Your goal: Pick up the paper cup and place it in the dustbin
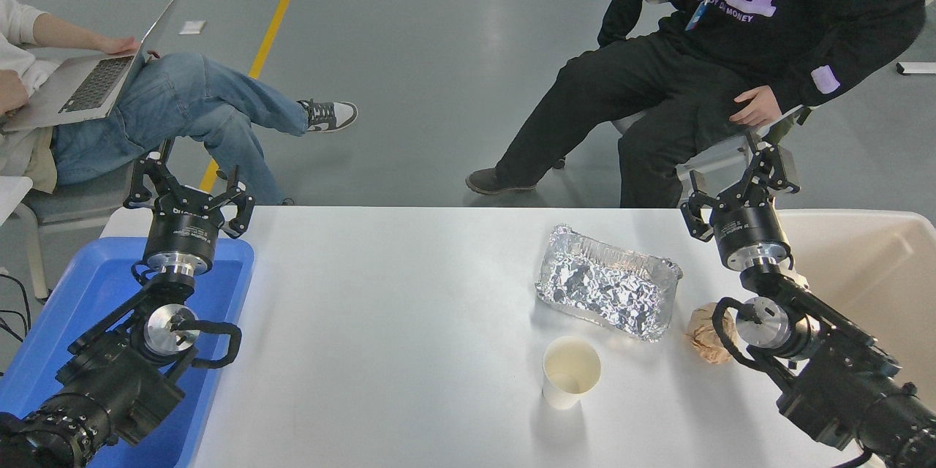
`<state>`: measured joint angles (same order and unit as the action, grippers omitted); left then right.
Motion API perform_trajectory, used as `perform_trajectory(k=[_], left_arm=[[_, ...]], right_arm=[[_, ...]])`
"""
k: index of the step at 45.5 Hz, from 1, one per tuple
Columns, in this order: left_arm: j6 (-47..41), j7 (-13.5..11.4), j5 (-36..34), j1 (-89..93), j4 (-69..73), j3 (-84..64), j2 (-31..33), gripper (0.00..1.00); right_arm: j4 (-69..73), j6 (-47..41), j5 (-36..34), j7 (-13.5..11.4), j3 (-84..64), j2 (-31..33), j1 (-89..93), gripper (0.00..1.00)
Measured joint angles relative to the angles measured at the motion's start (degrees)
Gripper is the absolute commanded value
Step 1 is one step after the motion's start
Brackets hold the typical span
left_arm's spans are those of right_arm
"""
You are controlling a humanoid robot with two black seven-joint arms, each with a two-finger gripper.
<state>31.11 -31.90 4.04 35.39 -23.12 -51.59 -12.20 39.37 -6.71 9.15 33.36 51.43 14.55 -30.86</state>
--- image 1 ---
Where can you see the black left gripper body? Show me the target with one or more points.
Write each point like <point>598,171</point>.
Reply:
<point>179,234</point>

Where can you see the laptop person's left hand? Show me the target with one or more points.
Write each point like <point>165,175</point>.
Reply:
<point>121,46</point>

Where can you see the laptop person's right hand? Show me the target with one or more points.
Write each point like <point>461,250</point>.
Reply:
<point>11,91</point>

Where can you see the white paper cup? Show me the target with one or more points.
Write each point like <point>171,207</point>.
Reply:
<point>567,387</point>

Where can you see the crinkled foil tray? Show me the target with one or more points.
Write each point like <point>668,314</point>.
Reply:
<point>607,285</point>

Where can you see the white side table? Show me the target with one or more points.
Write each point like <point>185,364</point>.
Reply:
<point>13,197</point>

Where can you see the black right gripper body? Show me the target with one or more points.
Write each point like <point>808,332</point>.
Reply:
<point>749,230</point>

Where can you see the silver laptop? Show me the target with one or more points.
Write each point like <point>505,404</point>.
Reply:
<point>80,88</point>

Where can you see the crumpled tan paper ball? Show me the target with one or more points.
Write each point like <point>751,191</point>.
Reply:
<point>700,336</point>

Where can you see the large pale bin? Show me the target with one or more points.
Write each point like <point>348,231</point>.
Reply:
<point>863,270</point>

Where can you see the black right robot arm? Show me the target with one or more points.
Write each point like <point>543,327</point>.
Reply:
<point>841,380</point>

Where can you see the person with laptop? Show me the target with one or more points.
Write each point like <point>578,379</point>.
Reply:
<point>183,95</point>

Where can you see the white paper scrap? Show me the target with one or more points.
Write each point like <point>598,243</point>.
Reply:
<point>192,27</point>

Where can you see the grey chair with white legs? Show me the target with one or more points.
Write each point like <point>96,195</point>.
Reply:
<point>80,201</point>

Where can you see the blue plastic tray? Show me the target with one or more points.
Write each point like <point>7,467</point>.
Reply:
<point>95,285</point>

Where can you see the lanyard person's left hand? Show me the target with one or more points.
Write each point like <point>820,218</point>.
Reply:
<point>757,106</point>

